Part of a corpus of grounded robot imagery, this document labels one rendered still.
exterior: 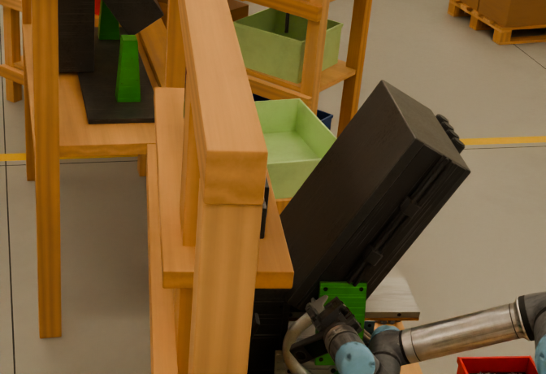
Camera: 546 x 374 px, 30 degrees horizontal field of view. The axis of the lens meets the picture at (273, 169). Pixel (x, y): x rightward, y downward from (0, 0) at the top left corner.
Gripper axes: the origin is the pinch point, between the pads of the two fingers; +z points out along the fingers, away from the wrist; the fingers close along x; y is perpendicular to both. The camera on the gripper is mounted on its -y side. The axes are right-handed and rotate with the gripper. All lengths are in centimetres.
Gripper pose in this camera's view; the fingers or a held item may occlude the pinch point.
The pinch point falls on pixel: (314, 313)
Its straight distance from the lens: 239.5
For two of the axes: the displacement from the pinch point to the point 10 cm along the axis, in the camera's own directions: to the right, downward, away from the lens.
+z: -1.7, -2.1, 9.6
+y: 7.7, -6.4, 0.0
